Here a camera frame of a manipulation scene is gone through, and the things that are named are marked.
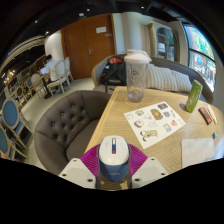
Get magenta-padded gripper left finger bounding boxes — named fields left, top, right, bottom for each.
left=59, top=143, right=101, bottom=190

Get pale grey mouse pad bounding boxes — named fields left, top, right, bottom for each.
left=180, top=137, right=216, bottom=169

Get white pen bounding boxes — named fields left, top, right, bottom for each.
left=206, top=104, right=218, bottom=125

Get black and red small box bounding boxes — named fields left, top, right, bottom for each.
left=198, top=106, right=213, bottom=126

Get person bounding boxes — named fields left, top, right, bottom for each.
left=44, top=54, right=61, bottom=83

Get green drink can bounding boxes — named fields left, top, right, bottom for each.
left=184, top=79, right=204, bottom=114

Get grey curved sofa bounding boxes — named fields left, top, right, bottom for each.
left=91, top=53, right=214, bottom=105

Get large window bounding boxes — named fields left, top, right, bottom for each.
left=183, top=24, right=218, bottom=93

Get white dining chairs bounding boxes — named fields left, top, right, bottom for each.
left=46, top=56, right=73, bottom=96

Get clear shaker bottle white lid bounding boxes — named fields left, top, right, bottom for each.
left=123, top=49, right=153, bottom=103

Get black backpack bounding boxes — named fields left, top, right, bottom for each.
left=99, top=56, right=128, bottom=87

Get arched glass cabinet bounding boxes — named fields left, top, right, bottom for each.
left=148, top=21, right=179, bottom=64

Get white and blue computer mouse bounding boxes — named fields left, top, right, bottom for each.
left=96, top=134, right=131, bottom=184

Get brown wooden door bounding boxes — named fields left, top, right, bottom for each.
left=60, top=13, right=118, bottom=81

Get white sticker sheet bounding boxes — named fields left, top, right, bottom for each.
left=123, top=101, right=187, bottom=150

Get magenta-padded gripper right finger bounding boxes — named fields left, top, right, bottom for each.
left=127, top=143, right=169, bottom=190

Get blue padded chairs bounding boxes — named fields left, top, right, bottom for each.
left=0, top=78, right=34, bottom=161

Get grey tufted armchair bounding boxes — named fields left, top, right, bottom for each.
left=33, top=89, right=113, bottom=176

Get striped cushion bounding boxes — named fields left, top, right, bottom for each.
left=145, top=63, right=193, bottom=94

